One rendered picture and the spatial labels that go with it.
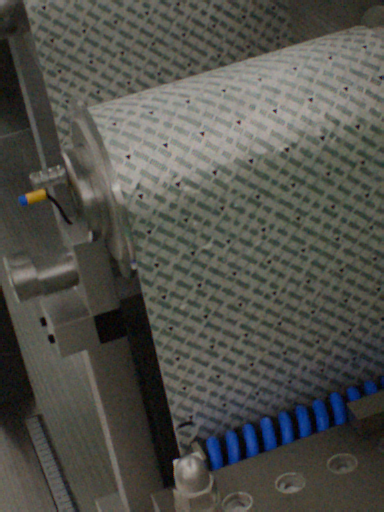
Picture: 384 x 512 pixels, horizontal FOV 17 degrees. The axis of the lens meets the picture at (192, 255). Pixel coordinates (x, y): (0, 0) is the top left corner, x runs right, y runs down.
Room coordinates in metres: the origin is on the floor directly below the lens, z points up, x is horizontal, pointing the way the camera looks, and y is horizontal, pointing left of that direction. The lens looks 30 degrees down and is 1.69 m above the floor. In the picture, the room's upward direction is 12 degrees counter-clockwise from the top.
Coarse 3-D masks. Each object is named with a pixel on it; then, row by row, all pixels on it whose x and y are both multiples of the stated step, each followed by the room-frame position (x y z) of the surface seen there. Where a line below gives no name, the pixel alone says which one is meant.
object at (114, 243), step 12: (72, 132) 0.94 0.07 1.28; (84, 132) 0.88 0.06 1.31; (84, 144) 0.89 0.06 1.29; (96, 156) 0.86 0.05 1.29; (96, 168) 0.86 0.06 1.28; (108, 192) 0.84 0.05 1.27; (108, 204) 0.85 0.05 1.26; (108, 240) 0.89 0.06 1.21; (120, 240) 0.84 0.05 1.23; (120, 252) 0.85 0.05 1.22
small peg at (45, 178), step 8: (48, 168) 0.90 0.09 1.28; (56, 168) 0.89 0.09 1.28; (64, 168) 0.89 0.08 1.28; (32, 176) 0.89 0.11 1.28; (40, 176) 0.89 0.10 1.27; (48, 176) 0.89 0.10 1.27; (56, 176) 0.89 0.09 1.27; (64, 176) 0.89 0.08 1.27; (32, 184) 0.89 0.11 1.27; (40, 184) 0.88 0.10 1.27; (48, 184) 0.89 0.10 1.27; (56, 184) 0.89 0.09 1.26
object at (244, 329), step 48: (240, 240) 0.85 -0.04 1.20; (288, 240) 0.86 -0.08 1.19; (336, 240) 0.87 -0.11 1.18; (144, 288) 0.84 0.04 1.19; (192, 288) 0.84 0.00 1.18; (240, 288) 0.85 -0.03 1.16; (288, 288) 0.86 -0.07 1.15; (336, 288) 0.87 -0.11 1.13; (192, 336) 0.84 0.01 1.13; (240, 336) 0.85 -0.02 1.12; (288, 336) 0.86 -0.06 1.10; (336, 336) 0.87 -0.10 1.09; (192, 384) 0.84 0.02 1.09; (240, 384) 0.85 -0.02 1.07; (288, 384) 0.86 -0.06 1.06; (336, 384) 0.87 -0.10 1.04; (192, 432) 0.84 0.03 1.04; (240, 432) 0.85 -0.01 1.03
